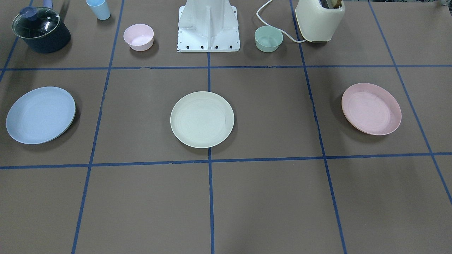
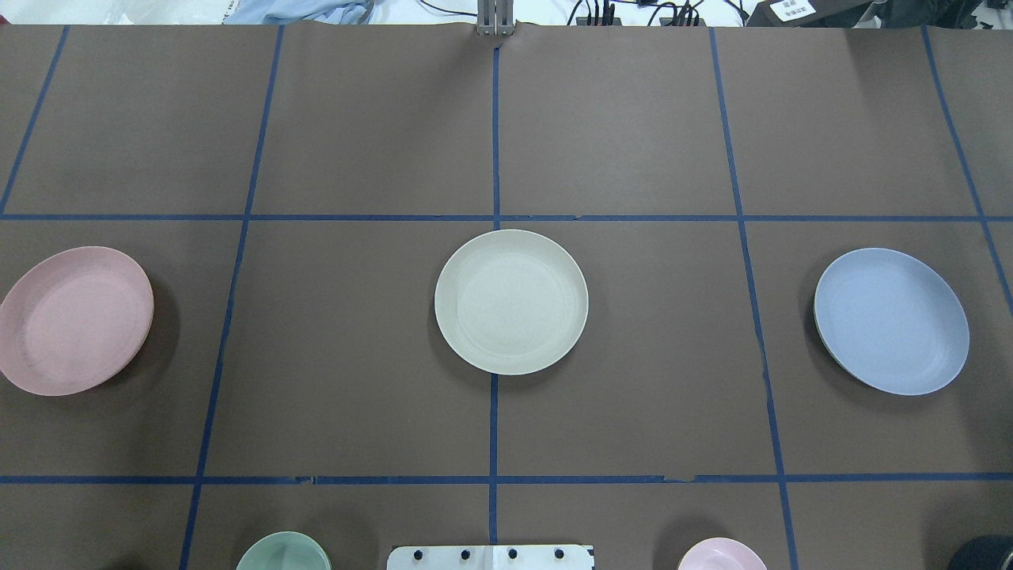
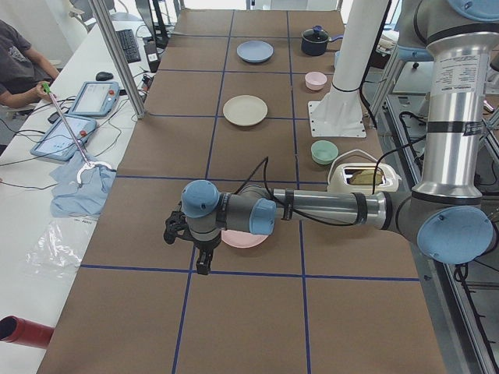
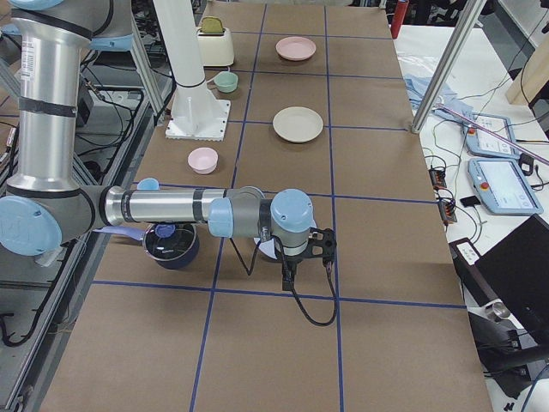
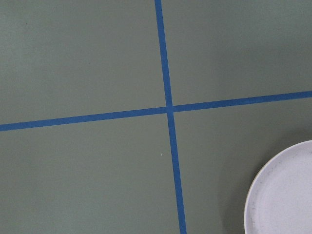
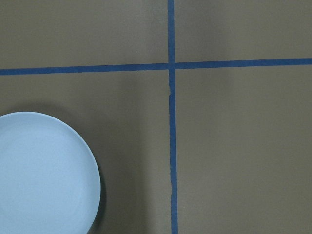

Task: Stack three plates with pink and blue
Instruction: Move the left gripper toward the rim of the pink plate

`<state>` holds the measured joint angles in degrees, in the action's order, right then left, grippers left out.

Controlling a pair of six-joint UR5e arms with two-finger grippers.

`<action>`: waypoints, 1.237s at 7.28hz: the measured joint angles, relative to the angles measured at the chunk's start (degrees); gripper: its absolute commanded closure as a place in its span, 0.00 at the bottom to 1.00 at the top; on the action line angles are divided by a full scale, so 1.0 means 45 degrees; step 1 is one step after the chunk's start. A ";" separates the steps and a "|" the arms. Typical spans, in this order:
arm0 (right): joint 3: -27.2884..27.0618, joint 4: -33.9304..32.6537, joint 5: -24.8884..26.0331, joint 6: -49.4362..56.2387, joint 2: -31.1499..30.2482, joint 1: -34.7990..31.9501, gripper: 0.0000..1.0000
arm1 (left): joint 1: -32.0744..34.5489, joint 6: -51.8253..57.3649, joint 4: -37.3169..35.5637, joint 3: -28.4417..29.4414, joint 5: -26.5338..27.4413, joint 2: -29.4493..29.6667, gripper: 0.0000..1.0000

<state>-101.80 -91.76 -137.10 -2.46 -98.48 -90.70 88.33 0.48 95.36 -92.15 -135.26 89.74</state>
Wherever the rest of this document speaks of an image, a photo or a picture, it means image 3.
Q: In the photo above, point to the teach pendant tablet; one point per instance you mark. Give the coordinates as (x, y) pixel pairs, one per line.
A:
(95, 98)
(57, 143)

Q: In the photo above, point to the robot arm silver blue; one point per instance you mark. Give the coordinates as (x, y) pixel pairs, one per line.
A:
(442, 213)

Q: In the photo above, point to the pink bowl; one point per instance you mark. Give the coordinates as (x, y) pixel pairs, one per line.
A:
(315, 80)

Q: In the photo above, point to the aluminium frame post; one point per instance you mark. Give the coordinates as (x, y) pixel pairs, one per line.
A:
(101, 14)

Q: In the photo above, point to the cream toaster with bread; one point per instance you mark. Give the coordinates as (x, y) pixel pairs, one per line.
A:
(361, 176)

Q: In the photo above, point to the dark blue lidded pot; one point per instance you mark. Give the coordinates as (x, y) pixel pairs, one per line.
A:
(316, 39)

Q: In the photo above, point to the green bowl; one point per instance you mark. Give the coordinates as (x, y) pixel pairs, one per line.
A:
(323, 152)

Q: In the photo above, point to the light blue cloth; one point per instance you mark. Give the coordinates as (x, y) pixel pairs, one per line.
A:
(87, 199)

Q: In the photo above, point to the seated person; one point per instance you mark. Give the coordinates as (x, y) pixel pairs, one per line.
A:
(23, 70)

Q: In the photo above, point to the lower teach pendant tablet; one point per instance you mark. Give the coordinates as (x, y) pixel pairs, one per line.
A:
(57, 143)

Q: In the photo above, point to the black keyboard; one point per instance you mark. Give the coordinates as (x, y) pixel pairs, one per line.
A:
(129, 45)

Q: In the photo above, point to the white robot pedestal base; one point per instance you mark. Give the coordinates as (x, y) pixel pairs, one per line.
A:
(339, 113)

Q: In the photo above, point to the red cylinder tube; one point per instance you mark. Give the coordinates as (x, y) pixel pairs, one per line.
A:
(20, 331)

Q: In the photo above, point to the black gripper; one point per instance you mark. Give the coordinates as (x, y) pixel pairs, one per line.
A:
(207, 246)

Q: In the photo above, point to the clear plastic bag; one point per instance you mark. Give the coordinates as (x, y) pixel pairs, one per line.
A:
(59, 251)

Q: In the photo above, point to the cream plate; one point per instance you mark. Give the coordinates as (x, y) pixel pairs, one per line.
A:
(245, 110)

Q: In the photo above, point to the black computer mouse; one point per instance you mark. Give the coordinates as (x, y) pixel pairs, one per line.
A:
(104, 76)

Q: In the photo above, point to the light blue cup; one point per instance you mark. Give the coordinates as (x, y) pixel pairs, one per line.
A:
(336, 59)

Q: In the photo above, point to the blue plate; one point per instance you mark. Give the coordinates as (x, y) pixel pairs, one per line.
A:
(255, 51)

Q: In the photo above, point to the pink plate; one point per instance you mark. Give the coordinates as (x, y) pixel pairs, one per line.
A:
(242, 240)

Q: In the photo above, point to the upper teach pendant tablet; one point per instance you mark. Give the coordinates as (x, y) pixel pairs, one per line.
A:
(95, 98)

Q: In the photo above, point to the reacher grabber tool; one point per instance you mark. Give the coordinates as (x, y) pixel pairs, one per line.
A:
(87, 164)

